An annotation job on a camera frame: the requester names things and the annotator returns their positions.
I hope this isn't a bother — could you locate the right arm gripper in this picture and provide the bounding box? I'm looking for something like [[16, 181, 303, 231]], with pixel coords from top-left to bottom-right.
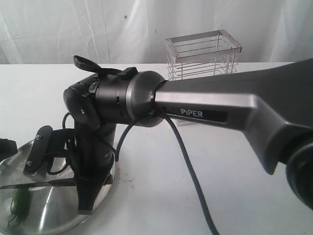
[[71, 121, 115, 213]]

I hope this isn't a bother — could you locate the black handled knife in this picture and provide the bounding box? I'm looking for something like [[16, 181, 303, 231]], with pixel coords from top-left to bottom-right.
[[0, 178, 76, 189]]

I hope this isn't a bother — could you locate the green cucumber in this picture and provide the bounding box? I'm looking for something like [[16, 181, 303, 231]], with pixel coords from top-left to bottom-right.
[[8, 188, 31, 228]]

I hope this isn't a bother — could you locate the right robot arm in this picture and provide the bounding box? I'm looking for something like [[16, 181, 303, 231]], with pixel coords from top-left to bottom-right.
[[64, 56, 313, 208]]

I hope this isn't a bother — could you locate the round steel plate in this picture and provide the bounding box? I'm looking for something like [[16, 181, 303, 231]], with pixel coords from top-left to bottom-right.
[[0, 141, 115, 235]]

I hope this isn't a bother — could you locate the white backdrop curtain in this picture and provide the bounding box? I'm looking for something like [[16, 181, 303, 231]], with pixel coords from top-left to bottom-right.
[[0, 0, 313, 64]]

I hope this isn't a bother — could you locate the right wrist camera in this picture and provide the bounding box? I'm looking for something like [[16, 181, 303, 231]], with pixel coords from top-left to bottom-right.
[[22, 125, 74, 181]]

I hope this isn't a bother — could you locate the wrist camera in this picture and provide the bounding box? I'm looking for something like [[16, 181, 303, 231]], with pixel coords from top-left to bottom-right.
[[0, 139, 18, 162], [22, 125, 74, 181]]

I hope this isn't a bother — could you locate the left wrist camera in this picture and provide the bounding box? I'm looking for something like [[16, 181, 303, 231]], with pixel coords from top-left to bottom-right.
[[0, 139, 18, 162]]

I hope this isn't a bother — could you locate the wire cutlery holder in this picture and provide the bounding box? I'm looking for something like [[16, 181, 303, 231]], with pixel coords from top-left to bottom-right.
[[165, 30, 242, 81]]

